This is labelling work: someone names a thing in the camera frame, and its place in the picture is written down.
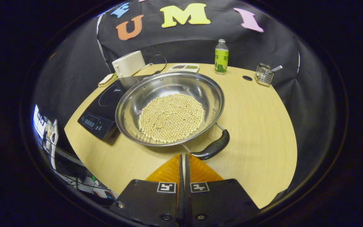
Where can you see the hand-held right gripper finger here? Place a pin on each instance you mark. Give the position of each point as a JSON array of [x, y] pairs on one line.
[[181, 189], [187, 189]]

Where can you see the stainless steel pot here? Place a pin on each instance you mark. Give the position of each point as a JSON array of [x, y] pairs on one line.
[[169, 83]]

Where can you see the black induction cooktop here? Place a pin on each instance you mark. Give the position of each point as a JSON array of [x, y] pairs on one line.
[[106, 104]]

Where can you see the pile of soybeans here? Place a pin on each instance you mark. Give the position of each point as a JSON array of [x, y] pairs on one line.
[[172, 118]]

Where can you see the white divided bean tray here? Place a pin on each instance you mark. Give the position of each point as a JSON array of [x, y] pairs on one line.
[[184, 67]]

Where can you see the white toaster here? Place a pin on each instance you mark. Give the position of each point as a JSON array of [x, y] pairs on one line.
[[129, 64]]

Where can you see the green label drink bottle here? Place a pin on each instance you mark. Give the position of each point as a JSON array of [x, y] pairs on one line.
[[221, 58]]

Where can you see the black backdrop cloth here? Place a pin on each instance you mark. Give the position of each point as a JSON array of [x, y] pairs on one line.
[[184, 44]]

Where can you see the white equipment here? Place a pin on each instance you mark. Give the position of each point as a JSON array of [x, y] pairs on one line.
[[44, 129]]

